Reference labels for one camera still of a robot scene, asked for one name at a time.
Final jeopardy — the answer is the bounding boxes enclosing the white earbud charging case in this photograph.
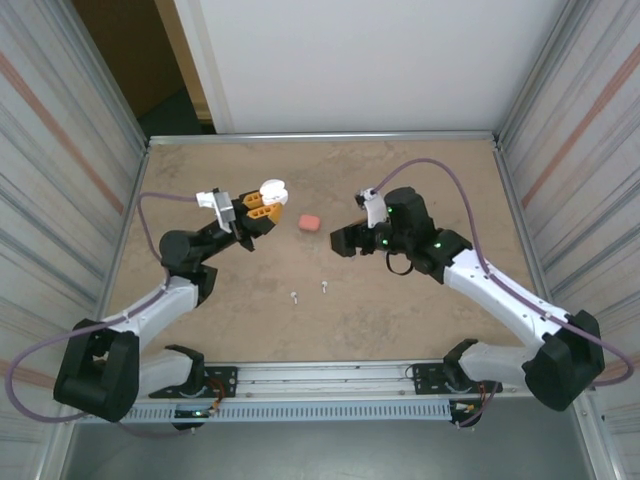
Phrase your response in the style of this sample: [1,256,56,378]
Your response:
[258,177,292,208]

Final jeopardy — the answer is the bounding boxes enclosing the brown wooden door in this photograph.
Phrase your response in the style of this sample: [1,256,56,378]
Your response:
[72,0,201,122]

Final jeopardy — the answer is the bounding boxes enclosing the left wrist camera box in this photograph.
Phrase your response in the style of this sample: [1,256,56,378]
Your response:
[195,187,237,235]

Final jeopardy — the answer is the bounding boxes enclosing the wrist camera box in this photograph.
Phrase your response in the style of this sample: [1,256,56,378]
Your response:
[195,187,237,235]
[355,187,387,230]

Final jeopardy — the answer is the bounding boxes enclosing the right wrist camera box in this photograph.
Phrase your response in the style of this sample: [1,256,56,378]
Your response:
[355,187,387,230]

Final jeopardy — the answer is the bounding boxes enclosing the right wrist black cable loop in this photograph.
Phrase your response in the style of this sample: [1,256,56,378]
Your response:
[385,249,414,277]

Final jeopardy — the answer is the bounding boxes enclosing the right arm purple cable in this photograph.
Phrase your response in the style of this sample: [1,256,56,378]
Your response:
[374,157,630,430]

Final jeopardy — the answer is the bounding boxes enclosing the aluminium table side rail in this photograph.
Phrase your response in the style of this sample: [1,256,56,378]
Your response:
[88,142,152,364]
[492,139,569,359]

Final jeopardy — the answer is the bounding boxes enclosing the thin aluminium table edge rail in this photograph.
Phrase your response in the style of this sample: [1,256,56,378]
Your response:
[147,130,501,148]

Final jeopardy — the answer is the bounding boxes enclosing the white door frame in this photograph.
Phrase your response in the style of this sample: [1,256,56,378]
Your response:
[153,0,236,136]

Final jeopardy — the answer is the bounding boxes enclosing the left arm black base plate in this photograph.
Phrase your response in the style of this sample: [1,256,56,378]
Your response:
[148,366,239,400]

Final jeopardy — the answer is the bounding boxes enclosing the wide aluminium base rail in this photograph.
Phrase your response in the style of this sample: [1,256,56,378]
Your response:
[52,355,599,405]

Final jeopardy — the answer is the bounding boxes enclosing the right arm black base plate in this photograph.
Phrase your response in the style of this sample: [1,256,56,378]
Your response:
[411,360,504,397]

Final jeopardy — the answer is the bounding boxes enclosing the white slotted cable duct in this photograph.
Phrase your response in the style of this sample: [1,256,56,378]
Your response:
[122,403,454,422]

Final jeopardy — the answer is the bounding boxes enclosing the aluminium corner post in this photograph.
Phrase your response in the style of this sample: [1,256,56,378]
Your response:
[62,0,151,146]
[497,0,584,144]

